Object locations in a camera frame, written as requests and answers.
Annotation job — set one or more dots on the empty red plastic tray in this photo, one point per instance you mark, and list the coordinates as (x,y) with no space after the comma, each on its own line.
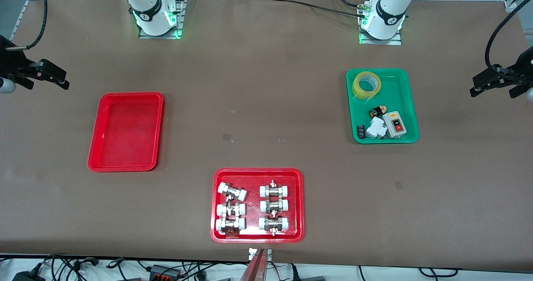
(125,147)

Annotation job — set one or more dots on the small clear tape patch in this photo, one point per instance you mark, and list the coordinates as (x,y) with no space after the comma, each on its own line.
(226,137)

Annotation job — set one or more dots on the black and yellow buzzer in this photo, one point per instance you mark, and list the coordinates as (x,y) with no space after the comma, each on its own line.
(377,111)

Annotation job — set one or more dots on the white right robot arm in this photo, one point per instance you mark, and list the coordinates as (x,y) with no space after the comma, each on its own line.
(145,2)

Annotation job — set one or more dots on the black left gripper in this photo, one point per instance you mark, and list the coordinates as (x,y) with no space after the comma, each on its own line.
(525,63)

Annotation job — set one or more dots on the red camera stand pole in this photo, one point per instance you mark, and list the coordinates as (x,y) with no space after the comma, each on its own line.
(255,268)

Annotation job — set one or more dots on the white-capped metal pipe fitting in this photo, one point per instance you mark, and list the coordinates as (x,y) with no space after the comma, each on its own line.
(230,210)
(273,224)
(274,206)
(230,224)
(231,191)
(274,190)

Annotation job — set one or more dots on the red tray with fittings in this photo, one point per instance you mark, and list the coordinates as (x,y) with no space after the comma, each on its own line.
(253,189)

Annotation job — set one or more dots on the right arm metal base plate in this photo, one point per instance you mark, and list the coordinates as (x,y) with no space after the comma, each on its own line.
(180,14)

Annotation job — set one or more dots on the metal stand clamp bracket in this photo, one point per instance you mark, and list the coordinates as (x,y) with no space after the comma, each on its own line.
(251,254)

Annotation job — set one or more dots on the grey switch box red button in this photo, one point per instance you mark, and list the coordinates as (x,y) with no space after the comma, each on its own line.
(395,125)

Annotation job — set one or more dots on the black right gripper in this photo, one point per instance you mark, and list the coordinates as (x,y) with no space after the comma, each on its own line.
(9,63)

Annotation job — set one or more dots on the black power adapter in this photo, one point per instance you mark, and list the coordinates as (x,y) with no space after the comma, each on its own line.
(27,276)

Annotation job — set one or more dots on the white circuit breaker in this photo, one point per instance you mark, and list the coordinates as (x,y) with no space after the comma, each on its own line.
(376,128)

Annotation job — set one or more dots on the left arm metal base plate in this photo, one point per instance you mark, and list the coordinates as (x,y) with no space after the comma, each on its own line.
(397,41)

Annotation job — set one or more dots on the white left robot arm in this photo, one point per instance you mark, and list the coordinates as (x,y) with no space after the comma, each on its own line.
(387,10)

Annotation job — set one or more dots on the yellow packing tape roll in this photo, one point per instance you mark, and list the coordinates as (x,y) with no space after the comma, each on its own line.
(361,90)

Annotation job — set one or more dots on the green plastic tray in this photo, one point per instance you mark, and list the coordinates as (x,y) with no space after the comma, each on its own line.
(399,98)

